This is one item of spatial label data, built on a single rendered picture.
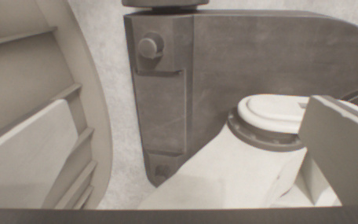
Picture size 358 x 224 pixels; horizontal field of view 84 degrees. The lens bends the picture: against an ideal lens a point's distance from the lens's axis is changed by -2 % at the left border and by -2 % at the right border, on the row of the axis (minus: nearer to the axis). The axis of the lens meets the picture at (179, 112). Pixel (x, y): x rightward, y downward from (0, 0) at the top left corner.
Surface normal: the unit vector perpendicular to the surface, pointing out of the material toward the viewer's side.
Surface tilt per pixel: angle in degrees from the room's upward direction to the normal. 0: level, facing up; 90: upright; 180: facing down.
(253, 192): 90
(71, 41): 0
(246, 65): 0
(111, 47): 0
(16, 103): 90
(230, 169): 90
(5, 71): 90
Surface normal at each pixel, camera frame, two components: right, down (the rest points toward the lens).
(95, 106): -0.20, 0.50
